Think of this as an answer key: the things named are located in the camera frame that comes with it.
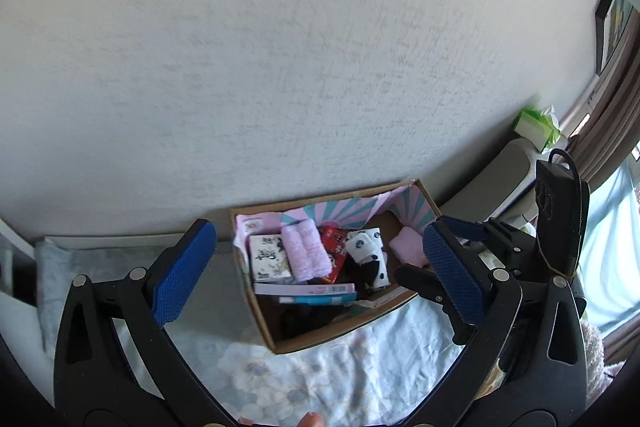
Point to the pink fluffy sock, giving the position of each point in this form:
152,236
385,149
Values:
407,247

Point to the brown curtain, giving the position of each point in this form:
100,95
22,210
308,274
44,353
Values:
607,107

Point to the blue white flat box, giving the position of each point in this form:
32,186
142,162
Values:
310,291

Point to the pink towel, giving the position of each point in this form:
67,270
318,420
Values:
305,252

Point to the floral bedsheet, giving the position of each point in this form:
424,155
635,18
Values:
300,382

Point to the light blue sheer curtain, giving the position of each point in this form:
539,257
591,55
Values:
612,247

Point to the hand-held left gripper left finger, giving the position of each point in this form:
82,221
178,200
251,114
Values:
185,272

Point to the person's left hand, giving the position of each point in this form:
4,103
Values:
311,421

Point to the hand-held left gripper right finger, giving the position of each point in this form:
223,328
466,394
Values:
455,277

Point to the black cloth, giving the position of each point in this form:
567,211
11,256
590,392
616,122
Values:
305,319

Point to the grey padded headboard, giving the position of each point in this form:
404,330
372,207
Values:
490,187

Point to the white black-spotted sock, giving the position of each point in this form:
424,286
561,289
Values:
381,274
362,244

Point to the framed wall picture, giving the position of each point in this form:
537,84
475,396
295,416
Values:
612,32

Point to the red cartoon drink carton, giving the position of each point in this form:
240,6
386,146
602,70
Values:
332,252

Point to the green tissue box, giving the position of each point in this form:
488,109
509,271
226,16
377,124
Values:
537,127

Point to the white tissue pack black print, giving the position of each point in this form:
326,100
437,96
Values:
270,257

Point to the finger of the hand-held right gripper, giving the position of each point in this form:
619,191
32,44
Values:
420,279
472,231

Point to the cardboard box with pink lining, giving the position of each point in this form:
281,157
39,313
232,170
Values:
320,336

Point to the white bedside cabinet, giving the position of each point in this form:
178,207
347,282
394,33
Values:
10,257

